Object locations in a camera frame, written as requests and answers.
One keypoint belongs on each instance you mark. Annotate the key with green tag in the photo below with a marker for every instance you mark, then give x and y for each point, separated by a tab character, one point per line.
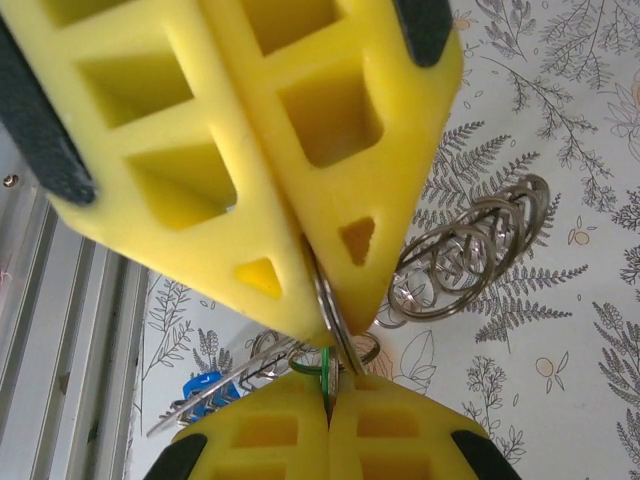
331	380

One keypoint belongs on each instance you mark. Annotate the metal keyring with small rings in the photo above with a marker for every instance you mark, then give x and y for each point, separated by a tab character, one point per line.
332	315

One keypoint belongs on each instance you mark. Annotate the aluminium front rail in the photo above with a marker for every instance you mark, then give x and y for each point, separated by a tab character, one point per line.
50	350

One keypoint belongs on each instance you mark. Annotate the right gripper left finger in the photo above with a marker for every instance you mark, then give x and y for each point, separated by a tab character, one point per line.
100	145

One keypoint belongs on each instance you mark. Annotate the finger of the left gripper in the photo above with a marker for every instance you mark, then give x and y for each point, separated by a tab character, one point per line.
400	450
300	450

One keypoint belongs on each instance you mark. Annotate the key with blue tag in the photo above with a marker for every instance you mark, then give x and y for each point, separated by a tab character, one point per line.
205	387

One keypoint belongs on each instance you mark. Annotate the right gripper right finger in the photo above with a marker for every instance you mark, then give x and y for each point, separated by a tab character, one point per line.
400	125

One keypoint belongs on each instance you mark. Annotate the floral table cover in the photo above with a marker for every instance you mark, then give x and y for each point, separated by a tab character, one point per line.
550	375

